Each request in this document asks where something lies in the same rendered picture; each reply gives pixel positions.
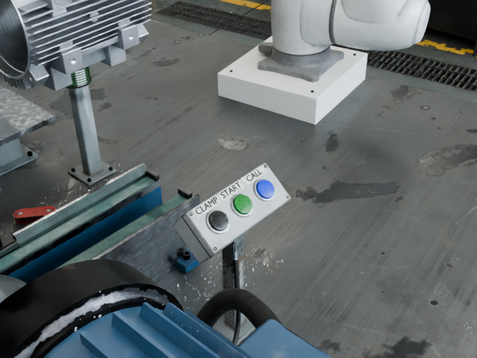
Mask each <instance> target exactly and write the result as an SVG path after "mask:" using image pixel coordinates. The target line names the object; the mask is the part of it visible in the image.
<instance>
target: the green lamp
mask: <svg viewBox="0 0 477 358"><path fill-rule="evenodd" d="M71 77H72V85H69V86H68V87H78V86H82V85H85V84H87V83H88V82H89V81H90V72H89V66H88V67H85V68H83V69H81V70H78V71H77V72H74V73H72V74H71Z"/></svg>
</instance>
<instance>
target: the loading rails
mask: <svg viewBox="0 0 477 358"><path fill-rule="evenodd" d="M159 179H160V174H159V173H156V172H155V171H154V170H151V169H147V167H146V165H145V164H144V163H142V164H140V165H138V166H136V167H135V168H132V169H130V170H128V171H127V172H125V173H123V174H121V175H120V176H118V177H116V178H114V179H112V180H110V181H109V182H107V183H105V184H103V185H101V186H99V187H98V188H96V189H94V190H92V191H90V192H88V193H87V194H85V195H83V196H81V197H79V198H77V199H76V200H74V201H72V202H70V203H68V204H66V205H65V206H63V207H61V208H59V209H58V210H56V211H54V212H51V213H50V214H49V215H46V216H44V217H43V218H41V219H39V220H37V221H35V222H34V223H32V224H30V225H28V226H27V227H24V228H23V229H20V230H19V231H17V232H15V233H13V234H12V236H13V241H12V242H9V243H8V244H6V245H4V246H2V247H1V248H0V274H1V275H5V276H11V277H14V278H17V279H19V280H21V281H23V282H25V283H29V282H31V281H33V280H35V279H37V278H38V277H40V276H42V275H44V274H46V273H48V272H50V271H53V270H55V269H58V268H60V267H63V266H66V265H68V264H73V263H77V262H80V261H86V260H93V259H109V260H115V261H121V262H123V263H125V264H128V265H131V266H133V267H134V268H135V269H137V270H139V271H140V272H141V273H143V274H144V275H145V276H147V277H149V278H150V279H151V280H152V281H154V282H156V283H157V282H158V281H160V280H161V279H163V278H165V277H166V276H167V275H168V274H170V273H172V272H173V271H174V270H175V269H179V270H181V271H182V272H183V273H188V272H190V271H191V270H192V269H194V268H195V267H197V266H198V265H200V263H199V262H198V260H197V259H196V258H195V256H194V255H193V253H192V252H191V251H190V249H189V248H188V246H187V245H186V243H185V242H184V241H183V239H182V237H181V236H180V235H179V234H178V232H177V230H176V229H175V228H174V227H173V224H174V223H175V222H176V221H178V220H179V218H181V216H182V215H183V214H184V213H186V212H188V211H189V210H191V209H192V208H194V207H196V206H197V205H198V204H200V200H199V195H198V194H196V195H194V196H192V192H190V191H189V190H187V189H185V188H183V187H179V188H178V189H177V191H178V194H177V195H176V196H174V197H172V198H170V199H169V200H167V201H166V202H164V203H163V200H162V193H161V184H160V180H159Z"/></svg>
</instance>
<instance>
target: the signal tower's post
mask: <svg viewBox="0 0 477 358"><path fill-rule="evenodd" d="M91 82H92V78H90V81H89V82H88V83H87V84H85V85H82V86H78V87H68V86H67V87H66V88H68V90H69V95H70V101H71V106H72V113H73V117H74V121H75V128H76V132H77V140H78V144H79V151H80V155H81V159H82V165H80V166H77V167H76V168H72V169H71V170H69V171H68V173H69V174H70V175H72V176H74V177H75V178H76V179H78V180H80V181H81V182H83V183H84V184H86V185H88V186H90V185H92V184H94V183H96V182H98V181H100V180H101V179H103V178H105V177H107V176H109V175H111V174H112V173H115V172H116V169H115V168H112V167H111V166H109V165H108V164H106V163H105V162H103V161H101V157H100V152H99V144H98V140H97V131H96V126H95V122H94V114H93V109H92V101H91V97H90V92H89V84H90V83H91Z"/></svg>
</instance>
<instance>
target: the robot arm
mask: <svg viewBox="0 0 477 358"><path fill-rule="evenodd" d="M429 14H430V5H429V2H428V0H271V31H272V37H273V42H272V43H269V42H262V43H260V44H259V46H258V51H259V52H260V53H263V54H265V55H267V56H268V57H267V58H266V59H264V60H261V61H260V62H258V69H259V70H265V71H271V72H276V73H280V74H283V75H289V76H292V77H297V78H300V79H303V80H306V81H308V82H317V81H319V78H320V77H321V76H322V75H323V74H324V73H325V72H326V71H327V70H328V69H329V68H331V67H332V66H333V65H334V64H335V63H337V62H338V61H340V60H343V59H344V52H343V51H340V50H332V49H331V48H330V45H331V44H337V45H344V46H346V47H350V48H358V49H362V50H376V51H391V50H401V49H404V48H409V47H411V46H412V45H414V44H416V43H418V42H420V41H421V39H422V37H423V35H424V32H425V30H426V27H427V23H428V20H429Z"/></svg>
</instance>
